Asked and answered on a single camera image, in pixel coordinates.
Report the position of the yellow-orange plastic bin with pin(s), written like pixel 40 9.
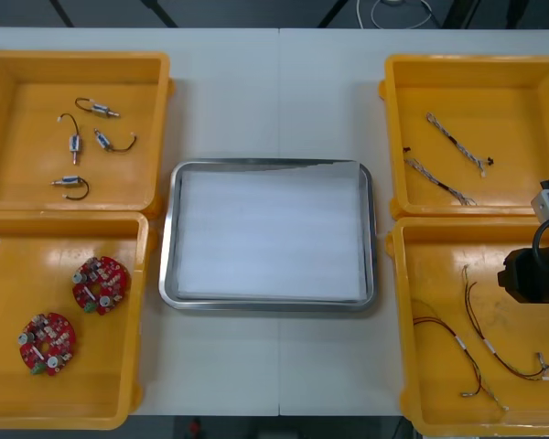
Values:
pixel 439 274
pixel 508 114
pixel 27 160
pixel 50 402

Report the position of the round red circuit board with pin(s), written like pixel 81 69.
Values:
pixel 50 334
pixel 103 279

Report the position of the metal solenoid with blue label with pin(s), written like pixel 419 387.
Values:
pixel 100 109
pixel 103 139
pixel 72 182
pixel 75 144

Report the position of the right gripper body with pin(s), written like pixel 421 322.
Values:
pixel 530 283

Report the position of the steel tray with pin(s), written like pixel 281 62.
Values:
pixel 167 274

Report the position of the black stand leg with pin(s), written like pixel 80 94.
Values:
pixel 162 13
pixel 331 13
pixel 63 13

